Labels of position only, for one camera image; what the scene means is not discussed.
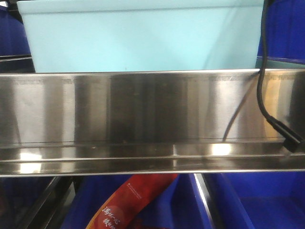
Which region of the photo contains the light blue plastic bin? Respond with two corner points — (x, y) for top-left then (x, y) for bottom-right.
(17, 0), (263, 73)

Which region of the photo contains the dark blue bin lower middle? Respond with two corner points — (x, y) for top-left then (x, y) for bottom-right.
(61, 174), (212, 229)

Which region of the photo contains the dark blue bin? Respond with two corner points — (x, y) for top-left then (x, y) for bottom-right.
(265, 0), (305, 64)
(61, 174), (212, 229)
(205, 172), (305, 229)
(0, 6), (30, 56)

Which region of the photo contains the dark blue bin lower right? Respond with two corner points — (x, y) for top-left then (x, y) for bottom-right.
(205, 172), (305, 229)

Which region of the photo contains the dark blue bin upper left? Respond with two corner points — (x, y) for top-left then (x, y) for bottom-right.
(0, 6), (30, 56)

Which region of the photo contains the dark blue bin upper right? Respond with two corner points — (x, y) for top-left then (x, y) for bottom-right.
(265, 0), (305, 64)

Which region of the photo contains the red snack package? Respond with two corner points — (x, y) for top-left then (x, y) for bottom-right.
(86, 174), (178, 229)

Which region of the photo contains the black cable with plug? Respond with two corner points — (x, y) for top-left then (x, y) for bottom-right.
(256, 0), (304, 152)

